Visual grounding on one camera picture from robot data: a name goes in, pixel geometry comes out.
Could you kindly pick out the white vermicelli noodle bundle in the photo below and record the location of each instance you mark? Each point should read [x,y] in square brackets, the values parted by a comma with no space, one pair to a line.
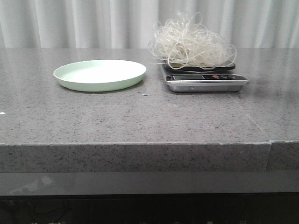
[184,41]

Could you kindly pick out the black and silver kitchen scale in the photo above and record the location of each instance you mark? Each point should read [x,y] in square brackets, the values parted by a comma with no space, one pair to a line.
[196,79]

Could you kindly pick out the pale green round plate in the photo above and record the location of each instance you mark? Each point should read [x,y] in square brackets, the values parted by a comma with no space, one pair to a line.
[100,75]

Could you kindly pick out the white pleated curtain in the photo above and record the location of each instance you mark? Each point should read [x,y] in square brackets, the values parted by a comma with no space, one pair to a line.
[118,24]

